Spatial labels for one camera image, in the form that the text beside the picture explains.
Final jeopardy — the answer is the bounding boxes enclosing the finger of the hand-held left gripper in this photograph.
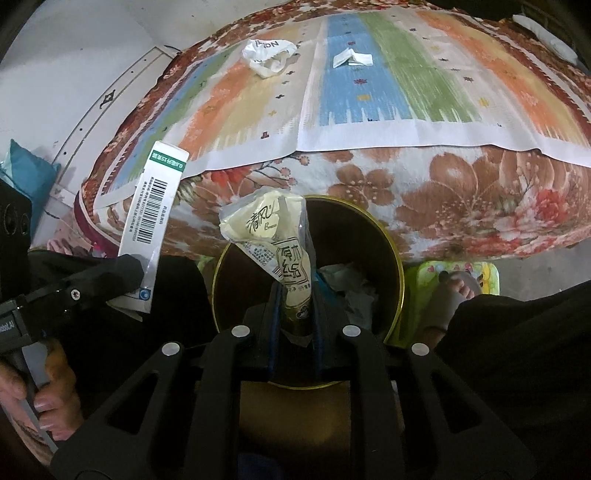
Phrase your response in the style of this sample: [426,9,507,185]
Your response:
[18,254,145,335]

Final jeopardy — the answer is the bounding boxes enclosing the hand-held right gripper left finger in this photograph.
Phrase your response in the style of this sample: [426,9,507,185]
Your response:
[48,281,284,480]

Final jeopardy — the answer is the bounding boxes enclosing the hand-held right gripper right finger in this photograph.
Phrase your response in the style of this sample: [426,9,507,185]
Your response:
[311,293,555,480]

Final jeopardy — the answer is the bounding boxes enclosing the brown gold rimmed bin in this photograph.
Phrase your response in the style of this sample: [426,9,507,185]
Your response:
[211,195,406,391]

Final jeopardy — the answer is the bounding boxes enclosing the beige tissue wrapper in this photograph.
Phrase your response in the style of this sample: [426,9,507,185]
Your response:
[218,191,319,349]

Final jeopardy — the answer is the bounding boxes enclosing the white barcode carton box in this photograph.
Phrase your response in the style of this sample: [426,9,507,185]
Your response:
[117,141,189,315]

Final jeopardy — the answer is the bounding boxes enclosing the person's left hand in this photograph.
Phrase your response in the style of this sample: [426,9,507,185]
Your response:
[0,339,85,441]

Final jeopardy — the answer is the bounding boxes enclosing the crumpled white wrapper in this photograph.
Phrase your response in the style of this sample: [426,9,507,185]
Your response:
[318,262,380,326]

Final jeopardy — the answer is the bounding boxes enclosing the blue cushion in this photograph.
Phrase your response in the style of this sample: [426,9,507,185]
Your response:
[0,138,61,208]

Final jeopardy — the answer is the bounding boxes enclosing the green floor mat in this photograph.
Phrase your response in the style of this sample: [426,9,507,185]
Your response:
[402,260,502,342]

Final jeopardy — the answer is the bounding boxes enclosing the person's foot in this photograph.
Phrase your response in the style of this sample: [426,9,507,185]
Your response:
[418,270,485,347]

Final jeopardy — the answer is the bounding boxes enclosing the floral blanket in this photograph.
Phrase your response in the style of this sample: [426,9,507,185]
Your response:
[74,0,591,278]

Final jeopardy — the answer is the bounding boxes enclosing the person's black trousers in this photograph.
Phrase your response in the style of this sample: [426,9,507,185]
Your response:
[0,249,591,480]

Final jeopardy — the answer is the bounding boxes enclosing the colourful striped woven mat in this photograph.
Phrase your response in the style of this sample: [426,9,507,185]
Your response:
[95,9,591,208]

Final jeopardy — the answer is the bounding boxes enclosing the white paper piece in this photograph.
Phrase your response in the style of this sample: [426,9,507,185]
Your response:
[333,47,375,69]

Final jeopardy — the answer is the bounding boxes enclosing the white printed plastic bag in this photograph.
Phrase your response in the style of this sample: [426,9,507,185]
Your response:
[241,38,298,78]

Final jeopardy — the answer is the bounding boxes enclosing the white pillow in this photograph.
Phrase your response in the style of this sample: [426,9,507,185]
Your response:
[512,14,579,65]

